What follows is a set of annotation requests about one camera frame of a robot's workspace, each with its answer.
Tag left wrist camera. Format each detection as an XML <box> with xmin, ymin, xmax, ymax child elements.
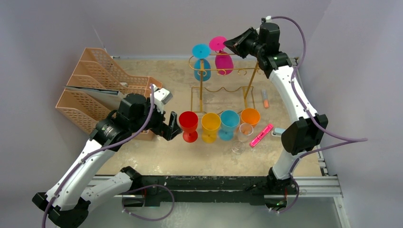
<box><xmin>153</xmin><ymin>87</ymin><xmax>173</xmax><ymax>114</ymax></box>

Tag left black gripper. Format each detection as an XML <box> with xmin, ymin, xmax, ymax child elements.
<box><xmin>130</xmin><ymin>98</ymin><xmax>182</xmax><ymax>140</ymax></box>

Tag yellow wine glass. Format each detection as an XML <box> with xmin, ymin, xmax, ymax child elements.
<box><xmin>201</xmin><ymin>113</ymin><xmax>221</xmax><ymax>143</ymax></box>

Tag red wine glass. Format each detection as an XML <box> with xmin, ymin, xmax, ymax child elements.
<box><xmin>179</xmin><ymin>111</ymin><xmax>199</xmax><ymax>143</ymax></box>

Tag magenta wine glass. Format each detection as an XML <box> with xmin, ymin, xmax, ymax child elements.
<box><xmin>209</xmin><ymin>36</ymin><xmax>234</xmax><ymax>76</ymax></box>

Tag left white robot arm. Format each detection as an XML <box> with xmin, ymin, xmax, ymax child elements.
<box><xmin>32</xmin><ymin>89</ymin><xmax>182</xmax><ymax>228</ymax></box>

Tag peach plastic file organizer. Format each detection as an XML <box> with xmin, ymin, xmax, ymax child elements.
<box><xmin>56</xmin><ymin>47</ymin><xmax>163</xmax><ymax>134</ymax></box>

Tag small orange-capped tube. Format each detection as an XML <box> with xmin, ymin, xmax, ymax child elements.
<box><xmin>261</xmin><ymin>89</ymin><xmax>269</xmax><ymax>109</ymax></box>

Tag clear wine glass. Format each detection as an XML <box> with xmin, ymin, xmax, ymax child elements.
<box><xmin>231</xmin><ymin>123</ymin><xmax>254</xmax><ymax>154</ymax></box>

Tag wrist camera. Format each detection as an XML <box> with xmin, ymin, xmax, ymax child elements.
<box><xmin>153</xmin><ymin>87</ymin><xmax>173</xmax><ymax>114</ymax></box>
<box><xmin>261</xmin><ymin>16</ymin><xmax>272</xmax><ymax>24</ymax></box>

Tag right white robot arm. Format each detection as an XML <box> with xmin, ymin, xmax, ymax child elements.
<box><xmin>223</xmin><ymin>22</ymin><xmax>328</xmax><ymax>193</ymax></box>

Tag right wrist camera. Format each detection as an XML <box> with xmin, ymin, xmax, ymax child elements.
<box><xmin>261</xmin><ymin>16</ymin><xmax>272</xmax><ymax>24</ymax></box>

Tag blue wine glass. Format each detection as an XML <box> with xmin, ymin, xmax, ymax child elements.
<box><xmin>192</xmin><ymin>44</ymin><xmax>211</xmax><ymax>81</ymax></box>
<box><xmin>218</xmin><ymin>110</ymin><xmax>240</xmax><ymax>141</ymax></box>

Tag orange wine glass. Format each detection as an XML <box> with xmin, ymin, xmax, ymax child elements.
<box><xmin>236</xmin><ymin>108</ymin><xmax>260</xmax><ymax>132</ymax></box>

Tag grey folder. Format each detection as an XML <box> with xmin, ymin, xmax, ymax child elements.
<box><xmin>64</xmin><ymin>85</ymin><xmax>125</xmax><ymax>100</ymax></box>

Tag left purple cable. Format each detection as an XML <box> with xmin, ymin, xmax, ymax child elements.
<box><xmin>41</xmin><ymin>84</ymin><xmax>175</xmax><ymax>228</ymax></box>

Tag pink highlighter marker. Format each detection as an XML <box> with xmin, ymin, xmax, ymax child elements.
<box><xmin>249</xmin><ymin>124</ymin><xmax>274</xmax><ymax>148</ymax></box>

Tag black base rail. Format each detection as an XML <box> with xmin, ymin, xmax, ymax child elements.
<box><xmin>112</xmin><ymin>167</ymin><xmax>298</xmax><ymax>209</ymax></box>

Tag gold wire glass rack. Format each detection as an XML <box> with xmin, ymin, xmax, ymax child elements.
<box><xmin>188</xmin><ymin>53</ymin><xmax>262</xmax><ymax>114</ymax></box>

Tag light blue stapler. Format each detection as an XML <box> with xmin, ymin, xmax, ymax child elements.
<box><xmin>271</xmin><ymin>128</ymin><xmax>285</xmax><ymax>137</ymax></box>

